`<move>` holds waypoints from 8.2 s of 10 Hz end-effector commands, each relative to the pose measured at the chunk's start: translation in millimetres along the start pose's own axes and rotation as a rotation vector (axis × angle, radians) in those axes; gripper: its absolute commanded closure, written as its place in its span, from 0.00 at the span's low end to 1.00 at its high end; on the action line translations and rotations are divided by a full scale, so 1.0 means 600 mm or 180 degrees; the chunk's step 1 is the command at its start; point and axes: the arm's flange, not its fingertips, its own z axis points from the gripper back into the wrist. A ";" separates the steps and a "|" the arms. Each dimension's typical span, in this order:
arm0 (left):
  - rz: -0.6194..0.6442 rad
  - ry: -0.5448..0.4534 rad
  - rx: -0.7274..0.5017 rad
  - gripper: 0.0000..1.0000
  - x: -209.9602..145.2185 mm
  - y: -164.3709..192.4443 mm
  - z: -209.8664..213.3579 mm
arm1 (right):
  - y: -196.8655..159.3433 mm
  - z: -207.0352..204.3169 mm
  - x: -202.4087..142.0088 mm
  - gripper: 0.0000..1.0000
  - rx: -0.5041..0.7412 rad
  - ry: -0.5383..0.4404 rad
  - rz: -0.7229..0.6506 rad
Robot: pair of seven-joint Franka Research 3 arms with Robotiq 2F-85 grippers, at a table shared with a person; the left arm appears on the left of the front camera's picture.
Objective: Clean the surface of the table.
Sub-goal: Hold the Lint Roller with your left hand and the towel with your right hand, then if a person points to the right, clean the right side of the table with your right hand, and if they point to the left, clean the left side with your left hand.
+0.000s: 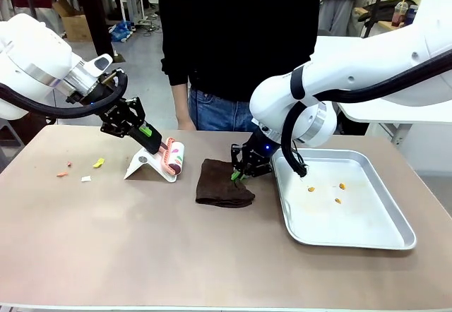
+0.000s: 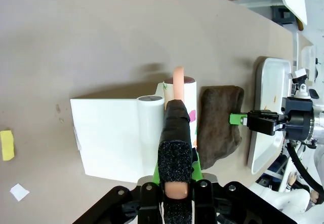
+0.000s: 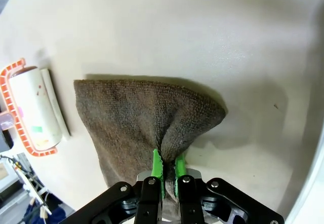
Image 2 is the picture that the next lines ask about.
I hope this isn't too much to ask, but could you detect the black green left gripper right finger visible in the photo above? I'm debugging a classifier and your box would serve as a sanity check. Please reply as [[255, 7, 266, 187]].
[[191, 147, 295, 224]]

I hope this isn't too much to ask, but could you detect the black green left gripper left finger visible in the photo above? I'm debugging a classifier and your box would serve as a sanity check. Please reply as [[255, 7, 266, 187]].
[[72, 163, 163, 224]]

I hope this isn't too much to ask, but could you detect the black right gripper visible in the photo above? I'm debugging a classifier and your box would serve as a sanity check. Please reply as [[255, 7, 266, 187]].
[[229, 96, 315, 142]]

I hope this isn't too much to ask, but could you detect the brown cloth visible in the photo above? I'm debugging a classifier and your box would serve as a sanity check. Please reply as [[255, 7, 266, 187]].
[[195, 85, 245, 170]]

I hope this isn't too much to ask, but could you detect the pink lint roller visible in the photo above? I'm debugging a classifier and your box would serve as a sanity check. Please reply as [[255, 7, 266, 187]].
[[155, 66, 198, 224]]

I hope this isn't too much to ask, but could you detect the silver metal tray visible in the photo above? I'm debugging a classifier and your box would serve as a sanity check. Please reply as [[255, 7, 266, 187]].
[[247, 56, 292, 175]]

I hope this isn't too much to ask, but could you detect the white folded plastic stand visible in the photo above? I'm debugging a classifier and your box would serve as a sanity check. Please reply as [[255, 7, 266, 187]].
[[70, 95, 166, 183]]

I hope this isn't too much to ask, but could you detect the white paper scrap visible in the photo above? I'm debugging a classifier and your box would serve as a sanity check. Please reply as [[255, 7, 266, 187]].
[[10, 183, 30, 202]]

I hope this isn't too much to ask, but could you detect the yellow paper piece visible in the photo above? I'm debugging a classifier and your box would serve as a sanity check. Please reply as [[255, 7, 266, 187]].
[[0, 130, 15, 162]]

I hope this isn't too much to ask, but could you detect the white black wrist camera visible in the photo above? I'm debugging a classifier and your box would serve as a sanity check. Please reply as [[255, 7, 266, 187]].
[[288, 67, 320, 99]]

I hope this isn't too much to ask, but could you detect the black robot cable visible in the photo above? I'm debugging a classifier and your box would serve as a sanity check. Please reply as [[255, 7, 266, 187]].
[[287, 139, 324, 193]]

